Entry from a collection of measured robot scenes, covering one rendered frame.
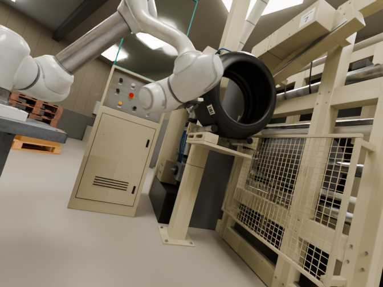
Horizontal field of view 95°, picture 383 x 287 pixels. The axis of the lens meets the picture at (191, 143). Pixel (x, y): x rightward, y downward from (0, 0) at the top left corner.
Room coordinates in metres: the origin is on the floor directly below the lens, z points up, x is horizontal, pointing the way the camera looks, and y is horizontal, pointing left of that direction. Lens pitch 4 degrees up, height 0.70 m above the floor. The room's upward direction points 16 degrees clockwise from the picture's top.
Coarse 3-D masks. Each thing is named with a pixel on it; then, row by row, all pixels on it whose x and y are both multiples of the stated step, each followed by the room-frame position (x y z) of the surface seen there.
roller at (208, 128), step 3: (201, 126) 1.25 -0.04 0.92; (204, 126) 1.19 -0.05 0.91; (207, 126) 1.13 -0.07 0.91; (210, 126) 1.09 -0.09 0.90; (213, 126) 1.08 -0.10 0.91; (216, 126) 1.08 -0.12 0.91; (195, 129) 1.33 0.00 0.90; (198, 129) 1.27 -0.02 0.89; (201, 129) 1.22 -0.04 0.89; (204, 129) 1.18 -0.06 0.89; (207, 129) 1.13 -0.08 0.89; (210, 129) 1.09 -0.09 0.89; (213, 129) 1.08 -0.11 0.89; (216, 129) 1.08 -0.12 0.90; (195, 132) 1.36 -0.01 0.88
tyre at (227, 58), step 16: (224, 64) 1.03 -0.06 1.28; (240, 64) 1.27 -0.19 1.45; (256, 64) 1.10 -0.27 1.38; (240, 80) 1.38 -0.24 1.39; (256, 80) 1.32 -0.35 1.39; (272, 80) 1.16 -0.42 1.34; (208, 96) 1.04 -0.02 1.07; (256, 96) 1.39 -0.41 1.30; (272, 96) 1.16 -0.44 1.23; (208, 112) 1.07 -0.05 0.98; (224, 112) 1.06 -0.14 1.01; (256, 112) 1.39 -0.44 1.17; (272, 112) 1.18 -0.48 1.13; (224, 128) 1.10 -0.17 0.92; (240, 128) 1.11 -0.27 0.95; (256, 128) 1.15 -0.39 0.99
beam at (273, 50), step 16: (320, 0) 0.95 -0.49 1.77; (320, 16) 0.96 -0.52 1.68; (336, 16) 1.00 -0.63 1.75; (288, 32) 1.13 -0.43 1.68; (304, 32) 1.05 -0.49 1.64; (320, 32) 1.02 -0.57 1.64; (256, 48) 1.45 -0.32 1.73; (272, 48) 1.26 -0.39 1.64; (288, 48) 1.22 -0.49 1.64; (272, 64) 1.45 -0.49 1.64
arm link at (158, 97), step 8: (160, 80) 0.58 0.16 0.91; (168, 80) 0.56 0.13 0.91; (144, 88) 0.55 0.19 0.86; (152, 88) 0.55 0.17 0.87; (160, 88) 0.56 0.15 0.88; (168, 88) 0.56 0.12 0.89; (144, 96) 0.56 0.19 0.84; (152, 96) 0.54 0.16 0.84; (160, 96) 0.56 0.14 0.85; (168, 96) 0.57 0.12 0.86; (144, 104) 0.57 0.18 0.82; (152, 104) 0.56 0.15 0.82; (160, 104) 0.57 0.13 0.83; (168, 104) 0.58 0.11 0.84; (176, 104) 0.60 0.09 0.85; (152, 112) 0.61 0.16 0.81; (160, 112) 0.61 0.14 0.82
